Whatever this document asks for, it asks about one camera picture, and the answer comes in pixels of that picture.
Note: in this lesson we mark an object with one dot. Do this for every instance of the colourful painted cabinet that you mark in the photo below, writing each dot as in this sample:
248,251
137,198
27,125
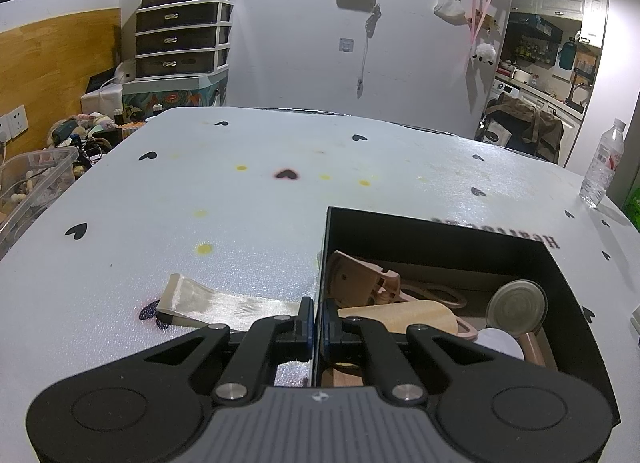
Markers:
175,98

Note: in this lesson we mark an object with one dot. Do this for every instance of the square wall hook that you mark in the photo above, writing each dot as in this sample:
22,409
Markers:
346,45

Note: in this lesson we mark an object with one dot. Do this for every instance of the pile of toys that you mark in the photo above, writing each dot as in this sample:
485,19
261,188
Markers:
82,130

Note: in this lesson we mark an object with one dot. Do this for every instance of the white hanging pouch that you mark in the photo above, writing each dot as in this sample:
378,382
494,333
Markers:
449,5

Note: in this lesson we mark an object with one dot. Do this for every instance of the white kitchen cupboards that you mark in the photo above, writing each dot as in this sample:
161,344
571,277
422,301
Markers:
555,3

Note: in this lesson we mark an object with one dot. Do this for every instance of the white washing machine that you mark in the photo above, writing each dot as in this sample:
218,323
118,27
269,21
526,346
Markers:
505,90

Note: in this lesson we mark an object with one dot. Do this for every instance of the white heart-print table cover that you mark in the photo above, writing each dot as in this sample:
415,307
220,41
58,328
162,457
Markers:
200,168

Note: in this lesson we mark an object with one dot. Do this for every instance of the white wall socket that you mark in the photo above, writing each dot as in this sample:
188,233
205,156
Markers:
14,122

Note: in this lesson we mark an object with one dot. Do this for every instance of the chair with brown jacket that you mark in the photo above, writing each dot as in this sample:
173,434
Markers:
525,125

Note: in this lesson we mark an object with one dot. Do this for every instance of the white plush sheep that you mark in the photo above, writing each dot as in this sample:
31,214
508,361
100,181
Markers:
484,54

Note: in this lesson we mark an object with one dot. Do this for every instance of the green packet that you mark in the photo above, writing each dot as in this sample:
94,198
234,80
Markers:
634,210

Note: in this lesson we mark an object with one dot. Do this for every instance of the black tablet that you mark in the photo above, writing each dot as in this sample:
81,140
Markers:
100,81

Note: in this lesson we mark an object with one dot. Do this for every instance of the beige satin ribbon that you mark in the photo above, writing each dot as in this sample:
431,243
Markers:
210,305

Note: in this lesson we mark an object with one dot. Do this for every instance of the light wooden rounded block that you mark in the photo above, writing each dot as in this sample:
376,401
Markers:
400,317

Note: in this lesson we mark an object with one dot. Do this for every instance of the white round disc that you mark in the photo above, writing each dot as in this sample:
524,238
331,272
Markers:
500,343

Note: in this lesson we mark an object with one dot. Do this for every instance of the white cooking pot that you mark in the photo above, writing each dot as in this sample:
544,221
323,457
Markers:
521,74

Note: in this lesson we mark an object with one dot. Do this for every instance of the black box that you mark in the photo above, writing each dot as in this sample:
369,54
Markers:
425,238

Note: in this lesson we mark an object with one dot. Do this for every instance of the white flat piece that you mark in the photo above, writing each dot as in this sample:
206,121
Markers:
636,318

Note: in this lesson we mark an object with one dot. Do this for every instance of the white plastic drawer unit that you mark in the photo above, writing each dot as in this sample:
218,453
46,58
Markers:
180,38

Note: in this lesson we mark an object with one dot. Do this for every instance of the white storage box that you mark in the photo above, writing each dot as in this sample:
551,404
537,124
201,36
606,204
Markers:
100,102

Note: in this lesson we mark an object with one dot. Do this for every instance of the clear plastic water bottle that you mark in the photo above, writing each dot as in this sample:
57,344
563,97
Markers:
602,163

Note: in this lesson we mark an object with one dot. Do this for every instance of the clear plastic bin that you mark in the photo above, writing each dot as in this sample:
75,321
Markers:
35,183

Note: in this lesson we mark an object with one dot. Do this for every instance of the pink scissors sheath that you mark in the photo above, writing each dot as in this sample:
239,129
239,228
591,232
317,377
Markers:
350,278

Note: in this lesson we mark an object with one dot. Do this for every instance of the pink scissors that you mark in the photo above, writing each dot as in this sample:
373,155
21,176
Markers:
457,299

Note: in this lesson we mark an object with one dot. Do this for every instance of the white small appliance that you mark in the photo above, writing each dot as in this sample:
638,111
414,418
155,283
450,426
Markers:
125,73

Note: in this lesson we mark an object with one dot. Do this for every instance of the pink sticks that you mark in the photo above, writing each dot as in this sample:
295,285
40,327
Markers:
479,18

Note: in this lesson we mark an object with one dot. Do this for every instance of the shelf of bottles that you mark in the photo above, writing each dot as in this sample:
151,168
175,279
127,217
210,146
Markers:
532,49

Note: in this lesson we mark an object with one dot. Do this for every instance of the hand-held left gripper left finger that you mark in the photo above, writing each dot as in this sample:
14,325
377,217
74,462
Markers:
305,330

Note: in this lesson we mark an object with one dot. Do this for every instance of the teal hanging bottle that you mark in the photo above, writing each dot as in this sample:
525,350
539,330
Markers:
567,55

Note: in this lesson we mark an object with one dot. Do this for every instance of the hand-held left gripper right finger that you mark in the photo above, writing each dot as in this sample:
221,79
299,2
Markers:
330,330

